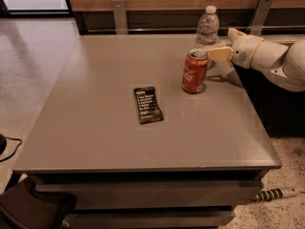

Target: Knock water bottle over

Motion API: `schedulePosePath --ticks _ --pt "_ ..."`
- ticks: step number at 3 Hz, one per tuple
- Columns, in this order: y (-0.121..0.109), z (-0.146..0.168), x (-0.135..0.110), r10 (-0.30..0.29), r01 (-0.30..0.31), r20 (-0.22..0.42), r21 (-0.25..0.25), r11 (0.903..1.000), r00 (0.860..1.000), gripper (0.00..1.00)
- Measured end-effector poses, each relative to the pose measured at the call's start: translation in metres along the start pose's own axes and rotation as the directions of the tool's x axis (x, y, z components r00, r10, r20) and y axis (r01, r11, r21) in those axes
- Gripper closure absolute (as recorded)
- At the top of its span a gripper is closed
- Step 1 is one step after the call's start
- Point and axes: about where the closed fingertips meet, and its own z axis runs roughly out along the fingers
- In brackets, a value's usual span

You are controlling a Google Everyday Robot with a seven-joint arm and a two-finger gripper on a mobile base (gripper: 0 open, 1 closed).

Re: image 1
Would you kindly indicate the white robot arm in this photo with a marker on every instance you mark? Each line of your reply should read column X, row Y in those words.
column 282, row 65

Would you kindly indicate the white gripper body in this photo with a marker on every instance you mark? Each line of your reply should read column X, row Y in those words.
column 245, row 51

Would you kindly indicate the right metal wall bracket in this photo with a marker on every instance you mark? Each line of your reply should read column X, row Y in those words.
column 260, row 15

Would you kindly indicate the left metal wall bracket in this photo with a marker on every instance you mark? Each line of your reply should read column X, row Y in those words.
column 120, row 16

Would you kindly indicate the metal wall bracket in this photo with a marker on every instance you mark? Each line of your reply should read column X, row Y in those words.
column 260, row 15
column 120, row 16

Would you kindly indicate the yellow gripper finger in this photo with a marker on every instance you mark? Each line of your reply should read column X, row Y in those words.
column 220, row 54
column 236, row 35

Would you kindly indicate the black bag on floor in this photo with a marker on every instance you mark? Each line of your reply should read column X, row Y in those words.
column 21, row 207

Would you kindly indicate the clear plastic water bottle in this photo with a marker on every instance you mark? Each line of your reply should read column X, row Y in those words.
column 207, row 29

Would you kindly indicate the red coca-cola can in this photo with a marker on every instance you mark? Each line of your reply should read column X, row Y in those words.
column 195, row 70

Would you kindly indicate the black snack bar wrapper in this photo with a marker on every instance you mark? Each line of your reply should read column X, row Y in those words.
column 147, row 105

